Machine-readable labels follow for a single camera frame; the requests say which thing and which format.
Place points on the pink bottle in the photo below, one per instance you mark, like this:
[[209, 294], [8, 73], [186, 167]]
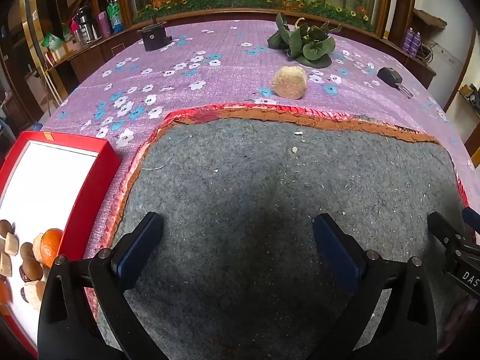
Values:
[[74, 28]]

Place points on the steel thermos jug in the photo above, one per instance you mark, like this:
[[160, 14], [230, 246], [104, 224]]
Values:
[[88, 28]]

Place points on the small cardboard carton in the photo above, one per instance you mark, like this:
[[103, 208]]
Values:
[[62, 53]]

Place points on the gold framed glass door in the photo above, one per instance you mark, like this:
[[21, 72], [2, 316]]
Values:
[[32, 26]]

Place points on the black power adapter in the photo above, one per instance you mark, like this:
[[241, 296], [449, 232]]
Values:
[[390, 76]]

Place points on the green plastic bottle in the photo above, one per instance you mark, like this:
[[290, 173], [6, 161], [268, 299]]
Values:
[[113, 15]]

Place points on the red gift box white inside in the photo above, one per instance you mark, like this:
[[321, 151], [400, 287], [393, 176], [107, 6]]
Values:
[[90, 195]]

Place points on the purple spray bottle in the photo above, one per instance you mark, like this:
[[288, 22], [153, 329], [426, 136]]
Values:
[[415, 44], [406, 41]]

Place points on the wooden wall shelf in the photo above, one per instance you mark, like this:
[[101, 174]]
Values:
[[429, 18]]

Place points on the green packet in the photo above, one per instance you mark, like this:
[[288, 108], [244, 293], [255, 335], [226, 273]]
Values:
[[51, 41]]

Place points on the purple floral tablecloth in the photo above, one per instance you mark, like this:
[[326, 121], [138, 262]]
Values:
[[225, 67]]

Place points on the dark red jujube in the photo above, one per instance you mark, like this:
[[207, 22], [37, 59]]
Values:
[[23, 295], [21, 273]]

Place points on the grey felt mat red border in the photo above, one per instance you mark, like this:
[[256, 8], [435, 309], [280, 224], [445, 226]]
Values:
[[243, 195]]

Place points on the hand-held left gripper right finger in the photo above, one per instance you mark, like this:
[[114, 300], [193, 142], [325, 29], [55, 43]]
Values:
[[337, 258]]

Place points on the orange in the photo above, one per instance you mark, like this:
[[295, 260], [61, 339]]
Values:
[[3, 292], [51, 246]]

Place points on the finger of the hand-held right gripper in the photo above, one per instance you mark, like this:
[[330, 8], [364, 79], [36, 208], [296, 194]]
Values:
[[448, 238], [473, 220]]

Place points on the pink cup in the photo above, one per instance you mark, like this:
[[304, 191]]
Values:
[[104, 24]]

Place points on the brown longan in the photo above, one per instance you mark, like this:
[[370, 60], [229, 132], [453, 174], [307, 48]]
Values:
[[4, 227], [26, 250], [33, 269]]

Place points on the small black box with rod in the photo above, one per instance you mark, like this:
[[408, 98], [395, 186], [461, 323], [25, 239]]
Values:
[[153, 37]]

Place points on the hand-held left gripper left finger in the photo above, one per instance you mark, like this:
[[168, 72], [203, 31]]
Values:
[[137, 251]]

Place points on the green artificial leafy plant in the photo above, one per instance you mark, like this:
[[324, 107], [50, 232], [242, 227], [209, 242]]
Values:
[[311, 45]]

